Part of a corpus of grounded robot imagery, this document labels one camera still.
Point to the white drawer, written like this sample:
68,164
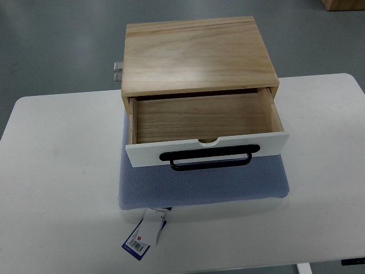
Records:
165,123

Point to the black drawer handle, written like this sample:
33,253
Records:
206,158

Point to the metal clamp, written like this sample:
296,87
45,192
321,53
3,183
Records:
117,78
118,66

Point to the black table control panel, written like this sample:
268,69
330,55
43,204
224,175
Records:
353,261

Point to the white table leg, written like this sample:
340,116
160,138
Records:
304,268

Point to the wooden box corner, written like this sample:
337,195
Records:
344,5

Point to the white blue product tag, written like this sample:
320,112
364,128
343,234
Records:
146,233

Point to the upper metal clamp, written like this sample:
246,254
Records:
118,66

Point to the lower metal clamp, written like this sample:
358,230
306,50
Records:
117,78

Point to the blue mesh cushion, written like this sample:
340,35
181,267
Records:
160,186

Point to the wooden drawer cabinet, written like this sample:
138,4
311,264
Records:
204,55

